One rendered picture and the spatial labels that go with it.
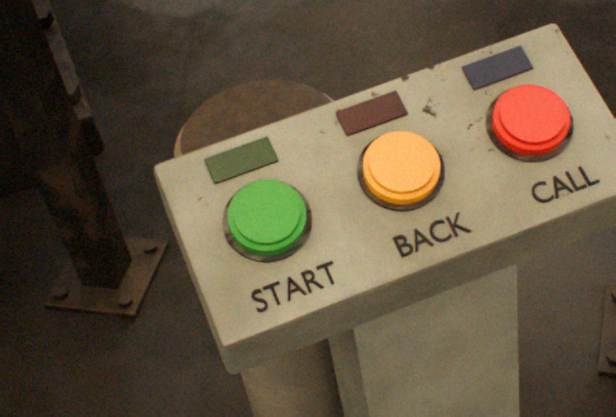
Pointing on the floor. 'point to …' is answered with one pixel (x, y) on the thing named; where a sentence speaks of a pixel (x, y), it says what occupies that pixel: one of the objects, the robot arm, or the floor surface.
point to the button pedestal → (402, 238)
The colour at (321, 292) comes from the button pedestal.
